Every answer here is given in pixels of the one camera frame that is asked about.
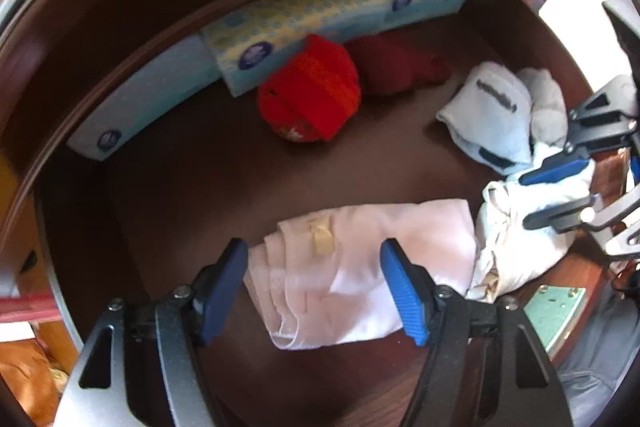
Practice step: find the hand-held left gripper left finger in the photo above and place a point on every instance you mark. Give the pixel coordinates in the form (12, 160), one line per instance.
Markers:
(225, 292)

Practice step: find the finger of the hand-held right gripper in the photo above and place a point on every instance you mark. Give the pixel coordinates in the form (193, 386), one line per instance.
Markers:
(560, 214)
(555, 172)

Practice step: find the white rolled sock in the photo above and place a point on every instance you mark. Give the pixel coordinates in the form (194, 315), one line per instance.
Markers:
(547, 107)

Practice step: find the dark red underwear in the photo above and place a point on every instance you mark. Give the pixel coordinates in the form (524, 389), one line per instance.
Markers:
(390, 62)

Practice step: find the orange-red rolled underwear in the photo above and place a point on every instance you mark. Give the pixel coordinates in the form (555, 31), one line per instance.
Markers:
(310, 87)

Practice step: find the plain light blue tissue pack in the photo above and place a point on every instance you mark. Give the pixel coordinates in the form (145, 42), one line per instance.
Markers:
(150, 102)

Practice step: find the green metal bracket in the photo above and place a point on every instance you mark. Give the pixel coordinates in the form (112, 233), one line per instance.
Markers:
(555, 312)

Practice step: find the red object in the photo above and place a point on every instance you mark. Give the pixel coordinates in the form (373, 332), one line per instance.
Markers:
(25, 307)

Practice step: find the person's grey clothing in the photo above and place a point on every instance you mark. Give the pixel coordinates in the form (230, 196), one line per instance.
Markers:
(595, 357)

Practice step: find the white and light blue sock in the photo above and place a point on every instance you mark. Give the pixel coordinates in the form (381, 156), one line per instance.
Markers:
(495, 112)

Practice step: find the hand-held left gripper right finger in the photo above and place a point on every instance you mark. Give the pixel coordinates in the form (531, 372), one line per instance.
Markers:
(405, 292)

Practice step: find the pale pink garment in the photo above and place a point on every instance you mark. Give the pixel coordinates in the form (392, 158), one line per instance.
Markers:
(360, 247)

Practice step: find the white garment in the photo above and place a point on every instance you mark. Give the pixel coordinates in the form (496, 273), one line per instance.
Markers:
(510, 252)

